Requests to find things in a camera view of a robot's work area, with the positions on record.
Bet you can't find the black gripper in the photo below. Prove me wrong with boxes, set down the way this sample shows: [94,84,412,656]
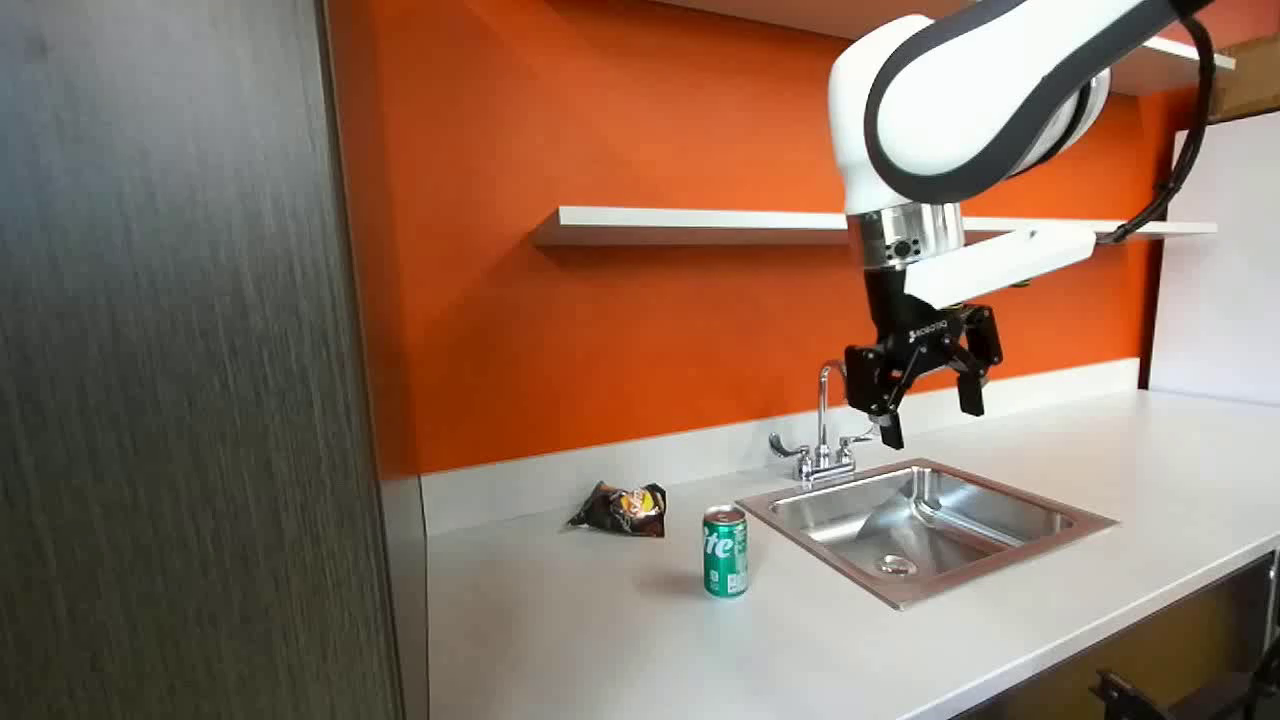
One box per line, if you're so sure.
[839,262,1009,457]

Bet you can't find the brown cardboard box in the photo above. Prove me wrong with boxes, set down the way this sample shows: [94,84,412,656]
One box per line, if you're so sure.
[1202,37,1280,127]

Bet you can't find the dark crumpled chip bag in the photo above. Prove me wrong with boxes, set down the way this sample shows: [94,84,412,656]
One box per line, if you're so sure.
[568,481,671,540]

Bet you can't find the white tall cabinet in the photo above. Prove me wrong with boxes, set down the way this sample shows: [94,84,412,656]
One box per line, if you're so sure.
[1149,107,1280,412]

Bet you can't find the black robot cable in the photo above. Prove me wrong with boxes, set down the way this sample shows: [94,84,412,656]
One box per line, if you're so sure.
[1092,0,1219,252]

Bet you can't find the chrome faucet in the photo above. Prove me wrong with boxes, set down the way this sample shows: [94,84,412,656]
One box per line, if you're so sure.
[762,357,892,489]

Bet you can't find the stainless steel sink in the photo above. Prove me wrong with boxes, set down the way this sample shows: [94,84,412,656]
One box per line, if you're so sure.
[734,457,1121,613]

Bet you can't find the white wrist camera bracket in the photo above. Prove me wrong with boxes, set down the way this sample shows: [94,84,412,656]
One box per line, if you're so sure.
[905,214,1102,313]

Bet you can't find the thin white wall shelf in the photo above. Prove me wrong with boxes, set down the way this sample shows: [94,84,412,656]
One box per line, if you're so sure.
[532,199,1219,252]

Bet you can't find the dark wood cabinet panel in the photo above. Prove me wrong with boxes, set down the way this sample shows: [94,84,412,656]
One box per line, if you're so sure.
[0,0,412,720]

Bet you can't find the green sprite can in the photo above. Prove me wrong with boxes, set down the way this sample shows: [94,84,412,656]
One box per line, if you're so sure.
[698,499,751,601]

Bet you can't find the thick white wall shelf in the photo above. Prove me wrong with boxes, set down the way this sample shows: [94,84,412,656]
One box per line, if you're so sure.
[657,0,1240,100]

